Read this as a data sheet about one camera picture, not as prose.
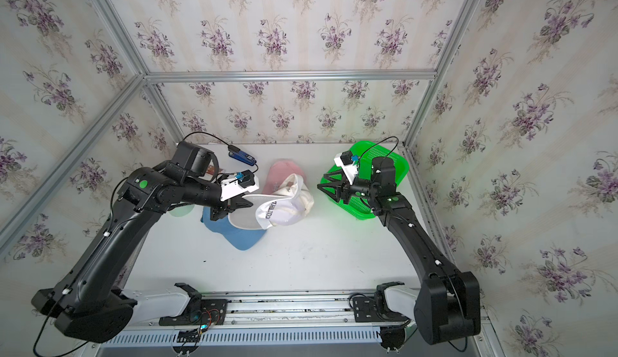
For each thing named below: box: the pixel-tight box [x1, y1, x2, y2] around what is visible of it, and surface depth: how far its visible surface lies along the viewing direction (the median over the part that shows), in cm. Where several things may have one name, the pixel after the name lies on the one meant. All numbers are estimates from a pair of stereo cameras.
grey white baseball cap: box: [227, 173, 315, 231], surface depth 69 cm
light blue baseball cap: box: [200, 205, 268, 251], surface depth 90 cm
